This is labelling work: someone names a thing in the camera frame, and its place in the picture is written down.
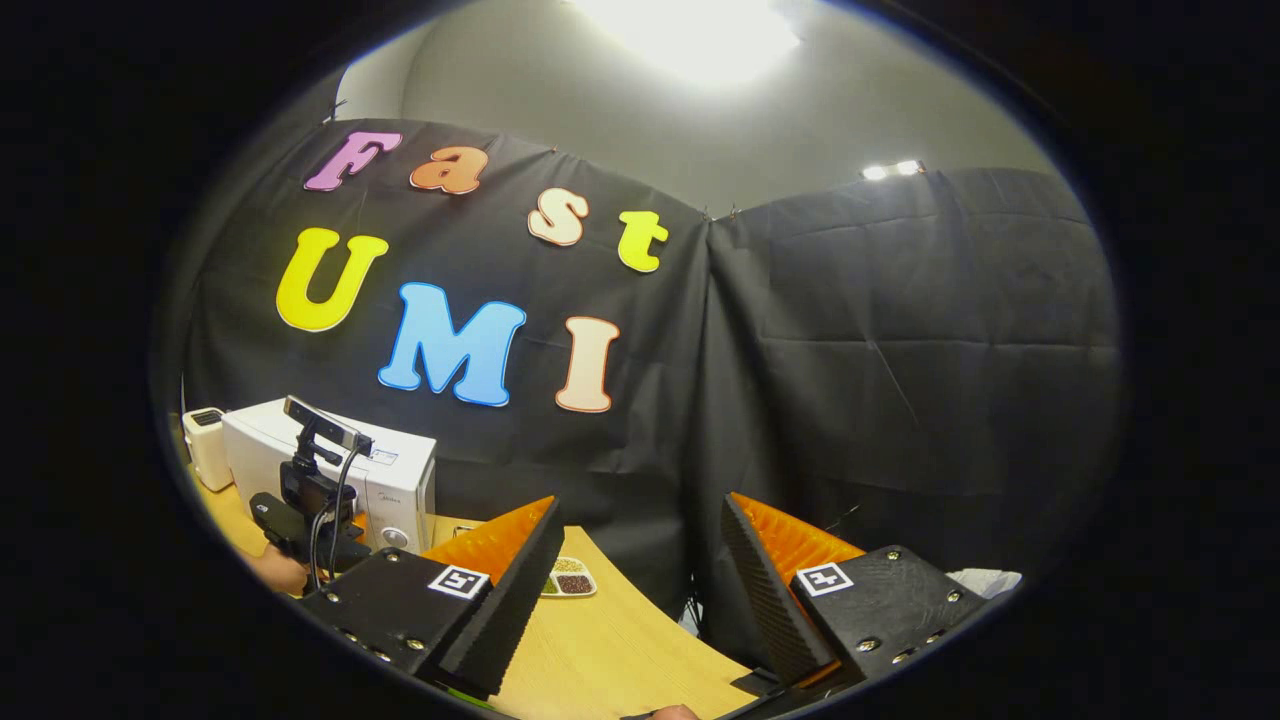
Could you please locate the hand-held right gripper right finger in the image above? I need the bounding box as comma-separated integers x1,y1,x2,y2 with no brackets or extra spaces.
720,490,993,693

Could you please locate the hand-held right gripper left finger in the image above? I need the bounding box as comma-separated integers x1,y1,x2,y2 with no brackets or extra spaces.
297,496,567,699

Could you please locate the white microwave oven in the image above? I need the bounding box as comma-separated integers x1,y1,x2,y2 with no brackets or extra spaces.
222,398,438,556

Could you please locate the white divided dish of beans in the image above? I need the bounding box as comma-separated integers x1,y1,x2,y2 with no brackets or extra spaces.
540,557,598,599

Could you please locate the white toaster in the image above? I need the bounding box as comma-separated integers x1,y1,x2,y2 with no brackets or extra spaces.
182,408,234,493

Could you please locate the white plastic bag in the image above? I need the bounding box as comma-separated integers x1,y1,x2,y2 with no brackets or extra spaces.
945,568,1023,601

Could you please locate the black backdrop cloth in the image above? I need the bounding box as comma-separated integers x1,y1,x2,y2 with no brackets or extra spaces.
165,118,1123,666

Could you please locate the large ceiling light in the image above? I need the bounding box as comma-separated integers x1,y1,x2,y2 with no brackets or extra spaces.
570,0,801,86

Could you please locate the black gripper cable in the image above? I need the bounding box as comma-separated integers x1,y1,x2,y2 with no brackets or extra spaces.
308,438,363,593

